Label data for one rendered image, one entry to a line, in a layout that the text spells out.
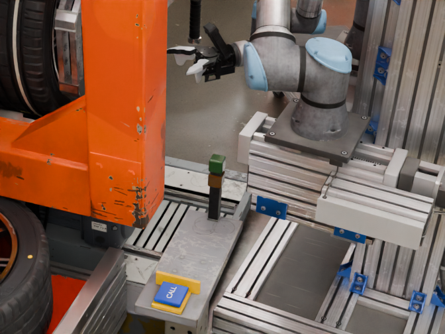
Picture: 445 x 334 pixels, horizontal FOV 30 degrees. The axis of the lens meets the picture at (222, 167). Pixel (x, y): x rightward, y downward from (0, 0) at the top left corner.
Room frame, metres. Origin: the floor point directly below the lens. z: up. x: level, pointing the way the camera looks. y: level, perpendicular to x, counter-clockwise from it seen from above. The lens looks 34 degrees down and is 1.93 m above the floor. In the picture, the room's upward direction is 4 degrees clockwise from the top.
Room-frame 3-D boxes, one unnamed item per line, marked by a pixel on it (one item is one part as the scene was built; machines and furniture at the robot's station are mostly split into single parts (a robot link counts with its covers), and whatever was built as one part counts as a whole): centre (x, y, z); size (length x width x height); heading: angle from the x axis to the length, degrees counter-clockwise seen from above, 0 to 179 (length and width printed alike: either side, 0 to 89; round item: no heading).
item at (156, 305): (1.56, 0.11, 0.46); 0.08 x 0.08 x 0.01; 75
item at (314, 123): (1.86, -0.24, 0.87); 0.15 x 0.15 x 0.10
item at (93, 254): (2.11, 0.48, 0.26); 0.42 x 0.18 x 0.35; 75
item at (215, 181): (1.91, 0.02, 0.59); 0.04 x 0.04 x 0.04; 75
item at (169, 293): (1.56, 0.11, 0.47); 0.07 x 0.07 x 0.02; 75
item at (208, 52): (2.22, 0.04, 0.80); 0.12 x 0.08 x 0.09; 121
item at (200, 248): (1.72, 0.07, 0.44); 0.43 x 0.17 x 0.03; 165
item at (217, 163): (1.91, 0.02, 0.64); 0.04 x 0.04 x 0.04; 75
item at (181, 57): (2.22, 0.15, 0.81); 0.09 x 0.03 x 0.06; 85
